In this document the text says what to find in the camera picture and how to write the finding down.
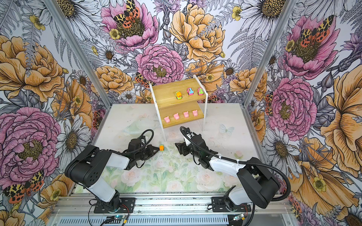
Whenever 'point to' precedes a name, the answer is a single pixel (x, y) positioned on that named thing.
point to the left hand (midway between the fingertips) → (159, 152)
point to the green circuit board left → (115, 219)
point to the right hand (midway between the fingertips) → (180, 145)
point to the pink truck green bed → (200, 91)
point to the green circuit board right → (238, 217)
